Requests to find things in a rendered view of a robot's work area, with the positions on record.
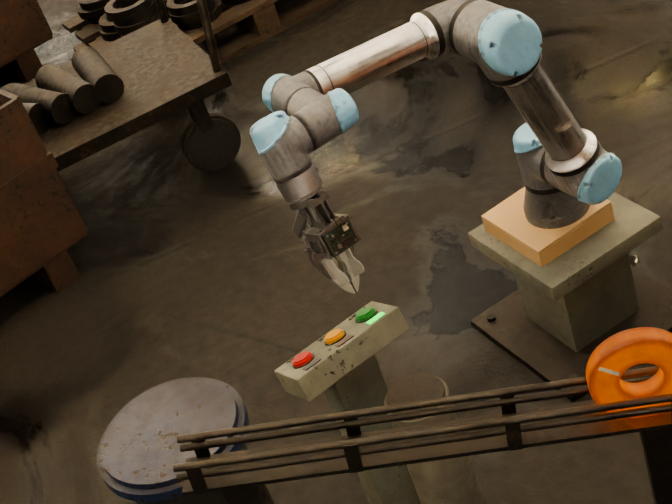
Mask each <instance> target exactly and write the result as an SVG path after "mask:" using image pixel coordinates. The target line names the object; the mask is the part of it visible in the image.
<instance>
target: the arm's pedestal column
mask: <svg viewBox="0 0 672 504"><path fill-rule="evenodd" d="M515 278H516V282H517V286H518V290H516V291H515V292H513V293H511V294H510V295H508V296H507V297H505V298H504V299H502V300H501V301H499V302H498V303H496V304H495V305H493V306H492V307H490V308H489V309H487V310H486V311H484V312H483V313H481V314H479V315H478V316H476V317H475V318H473V319H472V320H471V325H472V326H473V327H474V328H475V329H477V330H478V331H479V332H481V333H482V334H483V335H485V336H486V337H487V338H488V339H490V340H491V341H492V342H494V343H495V344H496V345H498V346H499V347H500V348H502V349H503V350H504V351H506V352H507V353H508V354H510V355H511V356H512V357H514V358H515V359H516V360H518V361H519V362H520V363H521V364H523V365H524V366H525V367H527V368H528V369H529V370H531V371H532V372H533V373H535V374H536V375H537V376H539V377H540V378H541V379H543V380H544V381H545V382H552V381H558V380H565V379H572V378H579V377H586V366H587V362H588V360H589V358H590V356H591V354H592V353H593V351H594V350H595V349H596V348H597V346H598V345H600V344H601V343H602V342H603V341H604V340H606V339H607V338H609V337H610V336H612V335H614V334H616V333H619V332H621V331H624V330H628V329H632V328H638V327H654V328H660V329H663V330H666V331H669V332H671V333H672V290H671V289H669V288H668V287H666V286H664V285H663V284H661V283H659V282H658V281H656V280H654V279H652V278H651V277H649V276H647V275H646V274H644V273H642V272H641V271H639V270H637V269H635V268H634V267H632V266H631V264H630V259H629V254H628V253H627V254H625V255H624V256H622V257H621V258H619V259H618V260H616V261H615V262H613V263H612V264H610V265H609V266H607V267H606V268H604V269H603V270H601V271H600V272H598V273H597V274H595V275H594V276H592V277H591V278H589V279H588V280H586V281H585V282H583V283H582V284H580V285H579V286H577V287H576V288H574V289H573V290H571V291H570V292H568V293H567V294H565V295H564V296H562V297H561V298H559V299H558V300H556V301H554V300H552V299H551V298H549V297H548V296H546V295H545V294H543V293H542V292H540V291H539V290H537V289H536V288H534V287H533V286H531V285H530V284H528V283H527V282H525V281H524V280H522V279H521V278H519V277H518V276H516V275H515Z"/></svg>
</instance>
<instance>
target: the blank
mask: <svg viewBox="0 0 672 504"><path fill-rule="evenodd" d="M643 363H649V364H654V365H656V366H658V367H659V370H658V371H657V373H656V374H655V375H654V376H653V377H651V378H650V379H648V380H646V381H643V382H639V383H629V382H625V381H623V380H621V379H620V377H621V375H622V374H623V373H624V372H625V371H626V370H627V369H628V368H630V367H632V366H634V365H637V364H643ZM586 380H587V384H588V387H589V391H590V394H591V396H592V398H593V400H594V401H595V402H596V404H601V403H608V402H615V401H622V400H629V399H636V398H643V397H650V396H657V395H664V394H671V393H672V333H671V332H669V331H666V330H663V329H660V328H654V327H638V328H632V329H628V330H624V331H621V332H619V333H616V334H614V335H612V336H610V337H609V338H607V339H606V340H604V341H603V342H602V343H601V344H600V345H598V346H597V348H596V349H595V350H594V351H593V353H592V354H591V356H590V358H589V360H588V362H587V366H586ZM669 403H671V402H666V403H659V404H652V405H644V406H637V407H630V408H623V409H616V410H609V411H607V412H613V411H620V410H627V409H634V408H641V407H648V406H655V405H662V404H669Z"/></svg>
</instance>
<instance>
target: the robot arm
mask: <svg viewBox="0 0 672 504"><path fill-rule="evenodd" d="M541 43H542V35H541V32H540V29H539V27H538V26H537V24H536V23H535V22H534V21H533V20H532V19H531V18H529V17H528V16H526V15H525V14H523V13H522V12H520V11H517V10H514V9H508V8H505V7H503V6H500V5H497V4H494V3H492V2H489V1H486V0H447V1H444V2H441V3H439V4H436V5H433V6H431V7H428V8H426V9H424V10H422V11H419V12H417V13H415V14H413V15H412V16H411V18H410V22H408V23H406V24H404V25H402V26H400V27H398V28H395V29H393V30H391V31H389V32H387V33H385V34H382V35H380V36H378V37H376V38H374V39H372V40H370V41H367V42H365V43H363V44H361V45H359V46H357V47H354V48H352V49H350V50H348V51H346V52H344V53H342V54H339V55H337V56H335V57H333V58H331V59H329V60H326V61H324V62H322V63H320V64H318V65H316V66H314V67H311V68H309V69H307V70H305V71H303V72H301V73H299V74H297V75H294V76H291V75H287V74H276V75H273V76H272V77H270V78H269V79H268V80H267V81H266V83H265V85H264V87H263V91H262V100H263V102H264V104H265V105H266V107H267V108H268V109H269V110H271V111H272V112H273V113H271V114H269V115H268V116H266V117H263V118H262V119H260V120H259V121H257V122H256V123H255V124H253V125H252V127H251V128H250V135H251V138H252V141H253V143H254V145H255V147H256V149H257V152H258V154H259V155H260V156H261V157H262V159H263V161H264V163H265V165H266V166H267V168H268V170H269V172H270V174H271V175H272V177H273V179H274V181H275V183H276V186H277V187H278V189H279V191H280V193H281V195H282V197H283V198H284V200H285V202H288V205H289V206H290V208H291V210H293V211H295V210H298V213H297V216H296V219H295V222H294V225H293V228H292V231H293V232H294V233H295V235H296V236H297V237H298V238H301V237H303V238H302V241H305V244H306V247H307V249H305V252H306V253H307V255H308V258H309V261H310V263H311V264H312V266H313V267H314V268H315V269H316V270H317V271H318V272H320V273H321V274H322V275H323V276H325V277H326V278H327V279H329V280H330V281H332V282H333V283H334V284H336V285H337V286H339V287H340V288H341V289H343V290H345V291H347V292H350V293H353V294H355V293H356V292H358V289H359V274H361V273H363V272H364V267H363V265H362V263H361V262H359V261H358V260H357V259H356V258H355V256H354V244H356V243H357V242H359V240H361V237H360V235H359V233H358V231H357V229H356V228H355V226H354V224H353V222H352V220H351V218H350V216H349V215H347V214H335V213H334V211H333V210H332V208H331V206H330V204H329V202H328V200H327V199H328V198H329V196H328V194H327V192H326V190H325V188H324V186H323V185H322V181H321V179H320V177H319V175H318V173H317V171H318V168H317V167H316V166H313V163H312V161H311V159H310V157H309V155H308V154H310V153H311V152H313V151H315V150H316V149H318V148H319V147H321V146H323V145H324V144H326V143H328V142H329V141H331V140H332V139H334V138H336V137H337V136H339V135H340V134H344V133H345V131H346V130H348V129H349V128H351V127H352V126H354V125H355V124H356V123H357V122H358V120H359V112H358V109H357V106H356V104H355V102H354V100H353V99H352V97H351V96H350V95H349V93H351V92H353V91H356V90H358V89H360V88H362V87H364V86H366V85H368V84H370V83H372V82H374V81H376V80H379V79H381V78H383V77H385V76H387V75H389V74H391V73H393V72H395V71H397V70H400V69H402V68H404V67H406V66H408V65H410V64H412V63H414V62H416V61H418V60H420V59H423V58H425V57H426V58H428V59H434V58H437V57H439V56H441V55H444V54H458V55H460V56H463V57H465V58H467V59H470V60H472V61H474V62H475V63H477V64H478V65H479V67H480V68H481V70H482V71H483V72H484V74H485V75H486V77H487V78H488V80H489V81H490V82H491V83H492V84H493V85H495V86H498V87H503V88H504V89H505V91H506V92H507V94H508V95H509V97H510V98H511V100H512V101H513V103H514V104H515V106H516V107H517V109H518V110H519V112H520V113H521V115H522V116H523V117H524V119H525V120H526V123H525V124H523V125H522V126H520V127H519V128H518V129H517V130H516V131H515V133H514V135H513V145H514V152H515V153H516V157H517V160H518V164H519V167H520V171H521V174H522V178H523V181H524V185H525V196H524V203H523V209H524V213H525V217H526V219H527V221H528V222H529V223H530V224H532V225H533V226H535V227H538V228H543V229H556V228H562V227H565V226H568V225H571V224H573V223H575V222H576V221H578V220H579V219H581V218H582V217H583V216H584V215H585V214H586V213H587V211H588V210H589V207H590V205H596V204H600V203H602V202H604V201H605V200H607V199H608V198H609V197H610V196H611V195H612V194H613V192H614V191H615V190H616V188H617V186H618V184H619V182H620V178H621V176H622V163H621V161H620V159H619V158H618V157H616V156H615V155H614V154H613V153H608V152H607V151H605V150H604V149H603V148H602V146H601V145H600V143H599V141H598V140H597V138H596V137H595V135H594V134H593V133H592V132H591V131H589V130H587V129H583V128H581V127H580V125H579V124H578V122H577V121H576V119H575V118H574V116H573V114H572V113H571V111H570V110H569V108H568V106H567V105H566V103H565V102H564V100H563V98H562V97H561V95H560V94H559V92H558V91H557V89H556V87H555V86H554V84H553V83H552V81H551V79H550V78H549V76H548V75H547V73H546V71H545V70H544V68H543V67H542V65H541V64H540V61H541V58H542V52H541V51H542V48H541V47H540V44H541ZM350 223H351V224H350ZM351 225H352V226H351ZM352 227H353V228H352ZM355 232H356V233H355ZM334 257H336V258H337V260H339V261H340V262H341V263H342V265H343V267H344V272H345V273H346V275H347V276H346V275H345V274H344V273H343V272H342V271H341V270H340V269H339V268H338V262H337V260H336V259H335V258H334Z"/></svg>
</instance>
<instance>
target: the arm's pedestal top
mask: <svg viewBox="0 0 672 504"><path fill-rule="evenodd" d="M607 200H609V201H611V204H612V208H613V213H614V219H615V220H613V221H612V222H610V223H609V224H607V225H606V226H604V227H603V228H601V229H600V230H598V231H597V232H595V233H593V234H592V235H590V236H589V237H587V238H586V239H584V240H583V241H581V242H580V243H578V244H577V245H575V246H574V247H572V248H571V249H569V250H567V251H566V252H564V253H563V254H561V255H560V256H558V257H557V258H555V259H554V260H552V261H551V262H549V263H548V264H546V265H545V266H543V267H541V266H539V265H538V264H536V263H535V262H533V261H532V260H530V259H529V258H527V257H525V256H524V255H522V254H521V253H519V252H518V251H516V250H515V249H513V248H511V247H510V246H508V245H507V244H505V243H504V242H502V241H501V240H499V239H497V238H496V237H494V236H493V235H491V234H490V233H488V232H487V231H485V228H484V224H482V225H480V226H478V227H477V228H475V229H474V230H472V231H470V232H469V233H468V236H469V239H470V243H471V245H472V246H473V247H475V248H476V249H478V250H479V251H481V252H482V253H484V254H485V255H487V256H488V257H489V258H491V259H492V260H494V261H495V262H497V263H498V264H500V265H501V266H503V267H504V268H506V269H507V270H509V271H510V272H512V273H513V274H515V275H516V276H518V277H519V278H521V279H522V280H524V281H525V282H527V283H528V284H530V285H531V286H533V287H534V288H536V289H537V290H539V291H540V292H542V293H543V294H545V295H546V296H548V297H549V298H551V299H552V300H554V301H556V300H558V299H559V298H561V297H562V296H564V295H565V294H567V293H568V292H570V291H571V290H573V289H574V288H576V287H577V286H579V285H580V284H582V283H583V282H585V281H586V280H588V279H589V278H591V277H592V276H594V275H595V274H597V273H598V272H600V271H601V270H603V269H604V268H606V267H607V266H609V265H610V264H612V263H613V262H615V261H616V260H618V259H619V258H621V257H622V256H624V255H625V254H627V253H628V252H630V251H631V250H633V249H634V248H636V247H637V246H639V245H640V244H642V243H643V242H645V241H646V240H648V239H649V238H651V237H652V236H654V235H655V234H657V233H658V232H660V231H661V230H662V229H663V228H662V222H661V217H660V216H659V215H657V214H655V213H653V212H651V211H649V210H647V209H645V208H643V207H642V206H640V205H638V204H636V203H634V202H632V201H630V200H628V199H626V198H624V197H623V196H621V195H619V194H617V193H615V192H613V194H612V195H611V196H610V197H609V198H608V199H607Z"/></svg>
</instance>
